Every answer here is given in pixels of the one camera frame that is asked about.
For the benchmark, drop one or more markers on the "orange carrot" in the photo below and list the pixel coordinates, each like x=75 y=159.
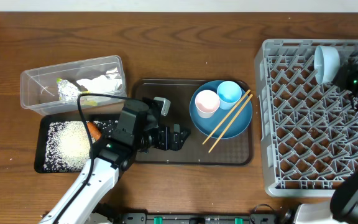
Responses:
x=94 y=131

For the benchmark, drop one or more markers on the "wooden chopstick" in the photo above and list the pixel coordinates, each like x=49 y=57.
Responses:
x=246 y=98
x=231 y=121

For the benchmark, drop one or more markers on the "white napkin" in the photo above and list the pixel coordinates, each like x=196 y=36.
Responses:
x=109 y=82

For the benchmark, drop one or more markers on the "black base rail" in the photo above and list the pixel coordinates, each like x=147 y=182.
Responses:
x=176 y=218

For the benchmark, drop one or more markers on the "lower wooden chopstick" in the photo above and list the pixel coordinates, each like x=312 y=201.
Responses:
x=231 y=121

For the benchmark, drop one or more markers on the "brown serving tray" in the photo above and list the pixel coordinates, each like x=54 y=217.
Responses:
x=237 y=151

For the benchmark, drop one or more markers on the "black waste tray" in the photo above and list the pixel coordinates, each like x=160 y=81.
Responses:
x=41 y=144

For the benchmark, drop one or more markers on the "aluminium foil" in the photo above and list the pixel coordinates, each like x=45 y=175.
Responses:
x=67 y=90

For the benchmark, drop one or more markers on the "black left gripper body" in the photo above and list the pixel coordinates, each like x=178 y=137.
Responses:
x=160 y=139

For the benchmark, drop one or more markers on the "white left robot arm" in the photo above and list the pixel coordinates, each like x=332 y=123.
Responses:
x=137 y=130

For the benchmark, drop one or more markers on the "light blue cup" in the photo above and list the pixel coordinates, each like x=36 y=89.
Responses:
x=229 y=93

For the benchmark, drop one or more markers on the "upper wooden chopstick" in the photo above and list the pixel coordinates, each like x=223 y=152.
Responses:
x=246 y=98

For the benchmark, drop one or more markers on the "white rice pile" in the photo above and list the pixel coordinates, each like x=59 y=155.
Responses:
x=67 y=147

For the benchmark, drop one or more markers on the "grey dishwasher rack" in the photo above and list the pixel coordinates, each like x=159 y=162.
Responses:
x=309 y=140

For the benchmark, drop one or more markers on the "light blue bowl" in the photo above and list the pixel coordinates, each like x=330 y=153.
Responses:
x=326 y=63

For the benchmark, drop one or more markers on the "clear plastic bin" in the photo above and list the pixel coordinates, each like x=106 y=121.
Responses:
x=39 y=90

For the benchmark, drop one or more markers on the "pink cup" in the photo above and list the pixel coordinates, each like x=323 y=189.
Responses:
x=207 y=103

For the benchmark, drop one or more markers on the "yellow snack wrapper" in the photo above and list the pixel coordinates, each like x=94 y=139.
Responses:
x=88 y=100

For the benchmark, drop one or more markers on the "dark blue plate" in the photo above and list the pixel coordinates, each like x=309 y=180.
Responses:
x=206 y=125

